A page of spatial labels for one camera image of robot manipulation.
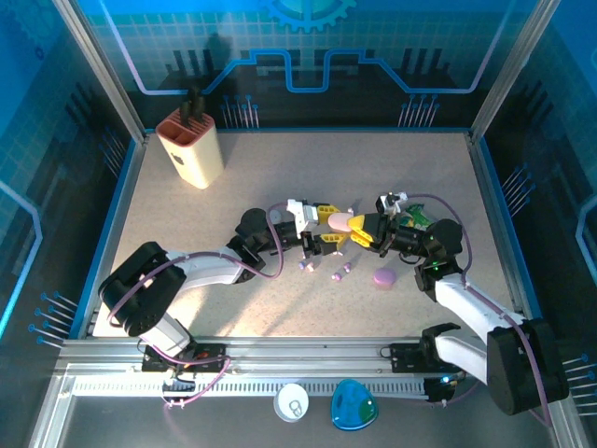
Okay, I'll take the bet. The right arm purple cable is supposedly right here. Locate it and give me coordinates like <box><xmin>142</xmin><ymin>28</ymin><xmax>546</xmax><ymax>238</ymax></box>
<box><xmin>403</xmin><ymin>192</ymin><xmax>554</xmax><ymax>428</ymax></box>

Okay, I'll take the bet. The green snack packet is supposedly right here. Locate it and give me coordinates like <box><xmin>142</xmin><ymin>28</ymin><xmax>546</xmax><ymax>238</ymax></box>
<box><xmin>403</xmin><ymin>203</ymin><xmax>437</xmax><ymax>230</ymax></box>

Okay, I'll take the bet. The purple earbud charging case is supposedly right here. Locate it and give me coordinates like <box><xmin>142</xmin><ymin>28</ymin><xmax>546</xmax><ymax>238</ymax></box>
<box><xmin>372</xmin><ymin>267</ymin><xmax>398</xmax><ymax>290</ymax></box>

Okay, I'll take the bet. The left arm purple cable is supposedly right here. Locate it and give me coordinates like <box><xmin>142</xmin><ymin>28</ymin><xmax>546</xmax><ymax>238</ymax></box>
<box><xmin>105</xmin><ymin>201</ymin><xmax>288</xmax><ymax>410</ymax></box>

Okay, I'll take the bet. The aluminium frame post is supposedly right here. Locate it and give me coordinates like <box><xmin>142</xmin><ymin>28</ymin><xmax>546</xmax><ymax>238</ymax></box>
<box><xmin>51</xmin><ymin>0</ymin><xmax>149</xmax><ymax>145</ymax></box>
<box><xmin>468</xmin><ymin>0</ymin><xmax>563</xmax><ymax>144</ymax></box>

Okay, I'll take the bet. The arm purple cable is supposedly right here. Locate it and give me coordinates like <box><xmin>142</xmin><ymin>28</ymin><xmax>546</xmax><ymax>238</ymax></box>
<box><xmin>105</xmin><ymin>201</ymin><xmax>288</xmax><ymax>410</ymax></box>
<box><xmin>403</xmin><ymin>192</ymin><xmax>554</xmax><ymax>428</ymax></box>

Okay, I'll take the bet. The aluminium side rail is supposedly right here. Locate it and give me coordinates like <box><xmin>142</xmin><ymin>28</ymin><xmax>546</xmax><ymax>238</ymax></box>
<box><xmin>69</xmin><ymin>133</ymin><xmax>150</xmax><ymax>340</ymax></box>
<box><xmin>465</xmin><ymin>133</ymin><xmax>537</xmax><ymax>328</ymax></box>

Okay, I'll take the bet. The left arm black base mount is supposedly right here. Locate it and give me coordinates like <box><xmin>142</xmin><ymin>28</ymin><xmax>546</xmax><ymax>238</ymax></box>
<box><xmin>142</xmin><ymin>343</ymin><xmax>229</xmax><ymax>374</ymax></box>

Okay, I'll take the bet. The pink earbud charging case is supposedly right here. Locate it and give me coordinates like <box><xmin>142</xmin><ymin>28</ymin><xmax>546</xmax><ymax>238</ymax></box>
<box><xmin>327</xmin><ymin>213</ymin><xmax>358</xmax><ymax>234</ymax></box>

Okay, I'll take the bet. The white round cap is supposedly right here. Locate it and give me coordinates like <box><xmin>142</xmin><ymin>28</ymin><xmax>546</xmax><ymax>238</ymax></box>
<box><xmin>272</xmin><ymin>382</ymin><xmax>312</xmax><ymax>424</ymax></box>

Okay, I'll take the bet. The blue triangular plastic dish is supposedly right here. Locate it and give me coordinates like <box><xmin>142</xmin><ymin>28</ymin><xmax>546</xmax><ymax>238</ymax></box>
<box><xmin>329</xmin><ymin>378</ymin><xmax>380</xmax><ymax>432</ymax></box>

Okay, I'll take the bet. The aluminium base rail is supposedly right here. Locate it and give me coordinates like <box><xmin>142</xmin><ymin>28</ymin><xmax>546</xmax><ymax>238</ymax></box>
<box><xmin>54</xmin><ymin>334</ymin><xmax>561</xmax><ymax>377</ymax></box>

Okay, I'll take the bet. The white slotted cable duct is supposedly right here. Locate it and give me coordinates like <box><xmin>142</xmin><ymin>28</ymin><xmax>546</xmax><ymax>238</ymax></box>
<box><xmin>69</xmin><ymin>376</ymin><xmax>433</xmax><ymax>399</ymax></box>

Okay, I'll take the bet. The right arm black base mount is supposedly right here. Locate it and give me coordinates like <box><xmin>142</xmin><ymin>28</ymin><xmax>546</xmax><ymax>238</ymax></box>
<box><xmin>389</xmin><ymin>343</ymin><xmax>475</xmax><ymax>374</ymax></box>

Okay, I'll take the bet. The beige knife block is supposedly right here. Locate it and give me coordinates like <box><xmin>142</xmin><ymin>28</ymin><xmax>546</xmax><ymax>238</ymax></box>
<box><xmin>155</xmin><ymin>107</ymin><xmax>226</xmax><ymax>191</ymax></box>

